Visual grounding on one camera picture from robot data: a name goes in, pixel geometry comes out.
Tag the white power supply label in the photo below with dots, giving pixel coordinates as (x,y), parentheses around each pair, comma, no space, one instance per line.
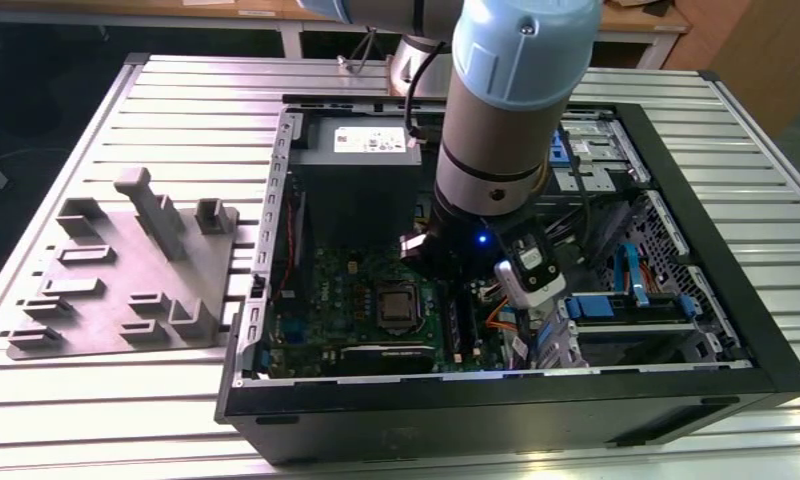
(367,140)

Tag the wooden desk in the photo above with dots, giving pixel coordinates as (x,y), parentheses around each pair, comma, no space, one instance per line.
(640,20)

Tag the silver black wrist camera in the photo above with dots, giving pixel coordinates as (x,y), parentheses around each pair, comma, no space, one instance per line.
(530,270)

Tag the blue plastic drive carrier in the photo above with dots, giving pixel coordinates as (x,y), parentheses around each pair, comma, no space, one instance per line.
(560,150)

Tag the hard disk in blue carrier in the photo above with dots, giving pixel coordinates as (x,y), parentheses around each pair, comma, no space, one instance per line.
(590,306)

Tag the grey disk bay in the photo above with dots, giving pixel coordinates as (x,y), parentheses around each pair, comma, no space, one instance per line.
(560,350)

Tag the black PC case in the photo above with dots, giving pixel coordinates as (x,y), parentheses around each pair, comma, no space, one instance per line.
(440,430)

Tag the silver CPU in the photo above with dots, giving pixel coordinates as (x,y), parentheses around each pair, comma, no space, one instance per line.
(397,305)

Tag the black CPU socket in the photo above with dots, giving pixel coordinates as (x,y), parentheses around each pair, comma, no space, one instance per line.
(399,284)

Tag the grey metal drive cage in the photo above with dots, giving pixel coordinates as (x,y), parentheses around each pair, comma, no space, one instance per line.
(600,175)

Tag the wooden cabinet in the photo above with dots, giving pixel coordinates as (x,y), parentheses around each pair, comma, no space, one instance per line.
(760,50)

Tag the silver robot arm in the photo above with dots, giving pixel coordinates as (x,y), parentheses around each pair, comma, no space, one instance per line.
(507,125)

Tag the black graphics card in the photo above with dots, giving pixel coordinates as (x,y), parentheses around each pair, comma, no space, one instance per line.
(387,357)

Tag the grey parts rack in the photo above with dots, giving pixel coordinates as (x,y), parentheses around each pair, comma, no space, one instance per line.
(120,270)

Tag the green motherboard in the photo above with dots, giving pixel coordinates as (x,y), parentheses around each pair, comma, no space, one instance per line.
(336,310)

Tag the grey power supply unit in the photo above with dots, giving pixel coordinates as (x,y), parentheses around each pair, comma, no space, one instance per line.
(360,200)

